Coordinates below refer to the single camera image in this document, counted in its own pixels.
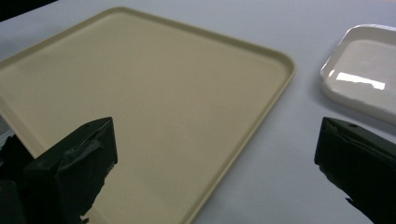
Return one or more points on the beige plastic tray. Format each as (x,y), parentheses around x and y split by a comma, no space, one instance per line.
(149,102)

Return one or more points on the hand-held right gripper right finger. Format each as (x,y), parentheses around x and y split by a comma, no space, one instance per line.
(364,165)

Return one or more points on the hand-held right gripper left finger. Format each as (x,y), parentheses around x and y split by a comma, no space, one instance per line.
(74,174)

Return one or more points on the white rectangular plate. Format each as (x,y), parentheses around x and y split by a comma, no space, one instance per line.
(364,71)

